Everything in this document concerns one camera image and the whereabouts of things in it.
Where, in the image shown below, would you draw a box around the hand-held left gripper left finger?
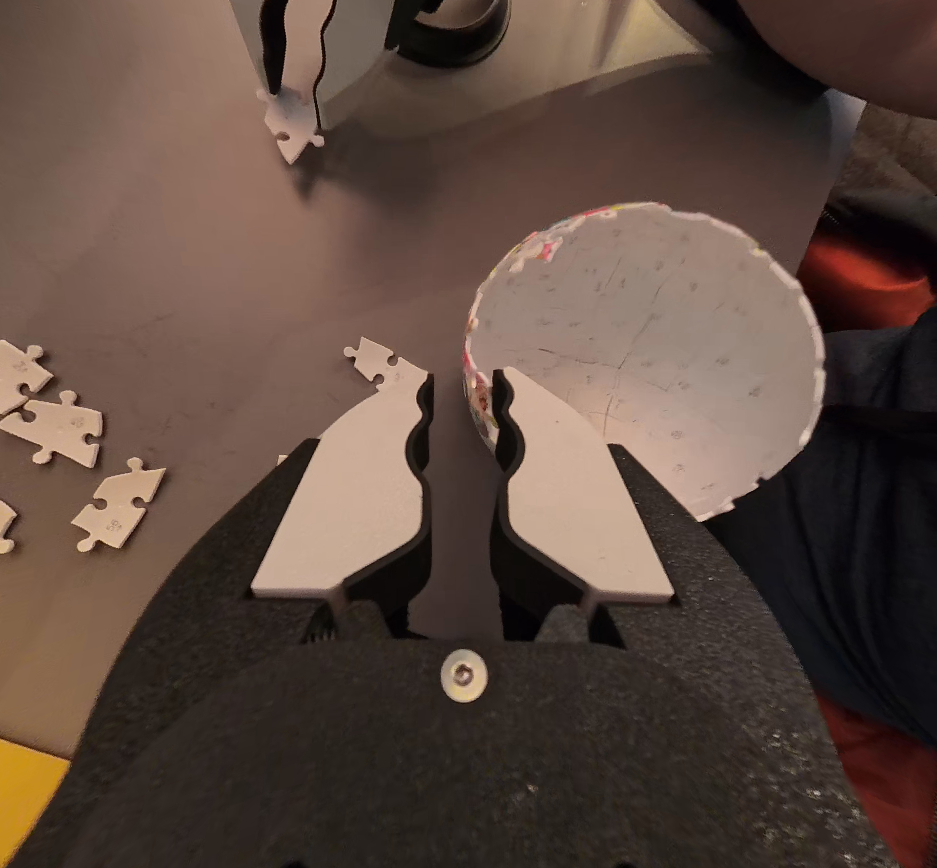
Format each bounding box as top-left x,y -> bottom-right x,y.
250,372 -> 434,626

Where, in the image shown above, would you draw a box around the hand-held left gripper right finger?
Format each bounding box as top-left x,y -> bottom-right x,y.
492,369 -> 676,625

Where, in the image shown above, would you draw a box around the curved white puzzle piece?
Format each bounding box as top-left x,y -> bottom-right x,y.
256,86 -> 326,166

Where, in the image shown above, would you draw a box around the colourful cartoon puzzle ball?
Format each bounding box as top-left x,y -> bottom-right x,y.
463,202 -> 827,523

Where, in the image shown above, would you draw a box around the white puzzle pieces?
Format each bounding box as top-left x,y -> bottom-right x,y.
0,337 -> 429,554

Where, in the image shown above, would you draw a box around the person's dark trouser leg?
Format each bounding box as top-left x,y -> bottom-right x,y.
703,308 -> 937,748

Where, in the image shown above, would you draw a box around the black zippered bag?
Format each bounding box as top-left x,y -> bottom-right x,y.
820,180 -> 937,254

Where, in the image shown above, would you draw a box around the yellow plastic bin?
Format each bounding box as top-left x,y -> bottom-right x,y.
0,736 -> 70,865

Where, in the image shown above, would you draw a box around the black ring ball stand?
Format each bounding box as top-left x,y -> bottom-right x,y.
395,0 -> 513,69

